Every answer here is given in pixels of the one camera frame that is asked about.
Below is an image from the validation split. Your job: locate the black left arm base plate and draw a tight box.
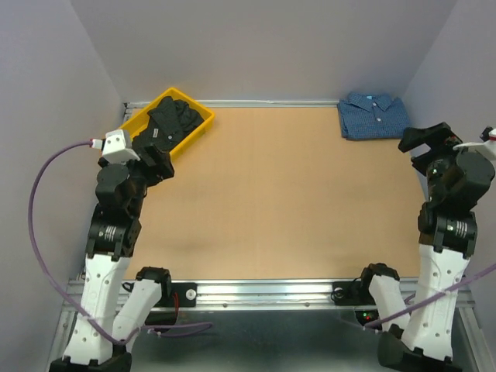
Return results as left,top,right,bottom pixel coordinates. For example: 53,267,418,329
156,281,198,308

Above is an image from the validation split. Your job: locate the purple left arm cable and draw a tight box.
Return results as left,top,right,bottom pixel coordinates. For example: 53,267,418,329
29,139,213,346

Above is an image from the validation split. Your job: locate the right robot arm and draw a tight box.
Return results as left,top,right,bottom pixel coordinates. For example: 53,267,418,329
356,122,495,371

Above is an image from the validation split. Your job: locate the aluminium front rail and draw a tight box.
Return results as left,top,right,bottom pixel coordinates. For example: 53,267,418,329
67,278,475,312

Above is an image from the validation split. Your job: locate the black striped shirt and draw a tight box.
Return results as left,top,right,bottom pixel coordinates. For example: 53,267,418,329
133,96,204,151

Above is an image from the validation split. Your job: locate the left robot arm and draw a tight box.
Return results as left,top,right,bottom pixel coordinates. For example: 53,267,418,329
50,145,174,371

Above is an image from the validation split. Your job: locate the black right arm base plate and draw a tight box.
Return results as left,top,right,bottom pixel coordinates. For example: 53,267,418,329
330,278,375,306

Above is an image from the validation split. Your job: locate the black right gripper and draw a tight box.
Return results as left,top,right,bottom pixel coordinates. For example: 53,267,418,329
398,122,467,201

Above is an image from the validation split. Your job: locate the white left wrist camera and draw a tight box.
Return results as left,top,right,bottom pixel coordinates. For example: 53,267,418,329
90,129,140,164

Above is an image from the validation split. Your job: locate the yellow plastic bin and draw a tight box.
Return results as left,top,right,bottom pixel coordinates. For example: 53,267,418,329
120,88,215,161

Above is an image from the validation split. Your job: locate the aluminium back rail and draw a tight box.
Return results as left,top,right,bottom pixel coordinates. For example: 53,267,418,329
124,99,342,109

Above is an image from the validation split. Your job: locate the blue plaid long sleeve shirt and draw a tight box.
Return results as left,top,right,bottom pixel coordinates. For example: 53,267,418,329
337,92,411,141

